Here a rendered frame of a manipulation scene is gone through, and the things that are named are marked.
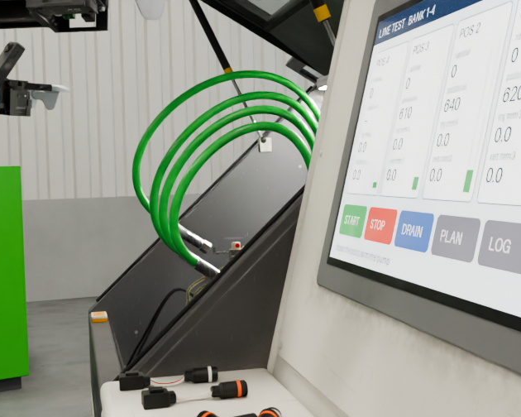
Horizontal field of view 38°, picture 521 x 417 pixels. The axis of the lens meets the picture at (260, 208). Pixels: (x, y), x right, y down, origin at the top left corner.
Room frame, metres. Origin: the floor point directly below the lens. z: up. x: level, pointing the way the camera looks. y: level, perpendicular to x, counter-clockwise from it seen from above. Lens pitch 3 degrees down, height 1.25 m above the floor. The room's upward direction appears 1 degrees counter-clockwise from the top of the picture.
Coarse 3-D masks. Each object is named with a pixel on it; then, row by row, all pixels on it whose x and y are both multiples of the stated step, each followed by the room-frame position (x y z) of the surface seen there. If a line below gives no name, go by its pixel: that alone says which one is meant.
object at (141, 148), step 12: (240, 72) 1.36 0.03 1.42; (252, 72) 1.37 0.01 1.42; (264, 72) 1.37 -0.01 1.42; (204, 84) 1.35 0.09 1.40; (288, 84) 1.38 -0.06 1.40; (180, 96) 1.34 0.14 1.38; (300, 96) 1.39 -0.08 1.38; (168, 108) 1.33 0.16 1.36; (312, 108) 1.39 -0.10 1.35; (156, 120) 1.32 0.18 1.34; (144, 144) 1.32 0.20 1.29; (132, 168) 1.32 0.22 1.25; (132, 180) 1.32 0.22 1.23; (144, 204) 1.32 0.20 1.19
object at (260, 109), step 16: (240, 112) 1.20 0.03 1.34; (256, 112) 1.20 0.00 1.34; (272, 112) 1.21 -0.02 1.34; (288, 112) 1.22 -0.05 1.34; (208, 128) 1.19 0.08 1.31; (304, 128) 1.22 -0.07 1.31; (192, 144) 1.18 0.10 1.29; (176, 176) 1.17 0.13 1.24; (160, 208) 1.17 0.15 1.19; (160, 224) 1.17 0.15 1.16
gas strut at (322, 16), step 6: (312, 0) 1.06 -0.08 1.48; (318, 0) 1.06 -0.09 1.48; (312, 6) 1.07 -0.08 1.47; (318, 6) 1.06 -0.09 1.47; (324, 6) 1.06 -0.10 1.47; (318, 12) 1.06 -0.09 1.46; (324, 12) 1.06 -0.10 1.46; (318, 18) 1.07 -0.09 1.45; (324, 18) 1.06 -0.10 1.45; (324, 24) 1.07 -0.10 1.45; (330, 30) 1.07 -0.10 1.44; (330, 36) 1.07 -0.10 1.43
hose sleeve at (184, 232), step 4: (168, 220) 1.33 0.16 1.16; (180, 228) 1.33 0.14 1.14; (184, 228) 1.34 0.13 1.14; (180, 232) 1.33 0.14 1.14; (184, 232) 1.33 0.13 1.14; (188, 232) 1.34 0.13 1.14; (192, 232) 1.34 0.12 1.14; (180, 236) 1.34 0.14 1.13; (184, 236) 1.33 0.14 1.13; (188, 236) 1.33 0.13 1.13; (192, 236) 1.34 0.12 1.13; (196, 236) 1.34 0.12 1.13; (188, 240) 1.34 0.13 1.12; (192, 240) 1.34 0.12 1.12; (196, 240) 1.34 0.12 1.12; (200, 240) 1.34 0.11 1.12; (192, 244) 1.34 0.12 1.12; (196, 244) 1.34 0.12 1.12; (200, 244) 1.34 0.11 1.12
